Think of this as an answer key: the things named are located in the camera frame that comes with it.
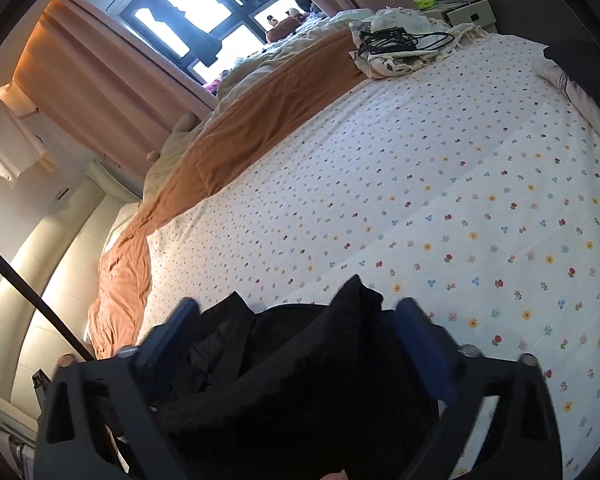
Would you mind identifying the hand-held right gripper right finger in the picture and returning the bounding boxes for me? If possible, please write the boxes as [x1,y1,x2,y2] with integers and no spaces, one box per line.
[395,297,563,480]

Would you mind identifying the hanging white garment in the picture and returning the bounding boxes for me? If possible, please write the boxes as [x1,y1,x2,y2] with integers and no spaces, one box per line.
[0,100,46,188]

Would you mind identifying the window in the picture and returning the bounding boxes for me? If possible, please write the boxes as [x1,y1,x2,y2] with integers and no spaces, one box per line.
[75,0,311,86]

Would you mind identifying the white nightstand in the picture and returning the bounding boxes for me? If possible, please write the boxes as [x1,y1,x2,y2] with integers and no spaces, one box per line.
[420,0,496,33]

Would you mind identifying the black button shirt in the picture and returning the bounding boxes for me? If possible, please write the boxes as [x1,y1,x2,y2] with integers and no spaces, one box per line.
[150,275,456,480]

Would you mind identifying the brown plush toy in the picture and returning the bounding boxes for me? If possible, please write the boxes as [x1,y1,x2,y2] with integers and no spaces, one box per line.
[265,9,306,41]

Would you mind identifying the white pillow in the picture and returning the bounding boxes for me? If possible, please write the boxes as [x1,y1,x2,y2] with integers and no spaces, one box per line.
[102,200,142,252]

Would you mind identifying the orange blanket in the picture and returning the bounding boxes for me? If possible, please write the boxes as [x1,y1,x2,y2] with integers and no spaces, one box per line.
[87,27,376,361]

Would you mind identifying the bed with dotted sheet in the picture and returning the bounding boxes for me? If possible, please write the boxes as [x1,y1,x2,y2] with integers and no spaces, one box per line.
[85,30,600,480]

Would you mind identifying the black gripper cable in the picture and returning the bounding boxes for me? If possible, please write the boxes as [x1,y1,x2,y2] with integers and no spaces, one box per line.
[0,239,97,362]

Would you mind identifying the cream duvet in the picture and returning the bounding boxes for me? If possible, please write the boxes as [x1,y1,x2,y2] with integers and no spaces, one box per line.
[142,7,361,201]

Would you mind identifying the cream leather headboard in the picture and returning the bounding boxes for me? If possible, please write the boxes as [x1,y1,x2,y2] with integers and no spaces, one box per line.
[0,160,146,441]

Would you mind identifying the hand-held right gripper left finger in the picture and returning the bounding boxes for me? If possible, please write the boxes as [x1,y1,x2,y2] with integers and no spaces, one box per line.
[35,297,203,480]

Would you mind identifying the bundle of black cables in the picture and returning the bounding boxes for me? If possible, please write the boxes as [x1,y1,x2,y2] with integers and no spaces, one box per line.
[357,27,456,58]

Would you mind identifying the hanging dark garment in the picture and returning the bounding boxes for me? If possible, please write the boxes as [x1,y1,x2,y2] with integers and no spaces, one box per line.
[130,0,227,68]

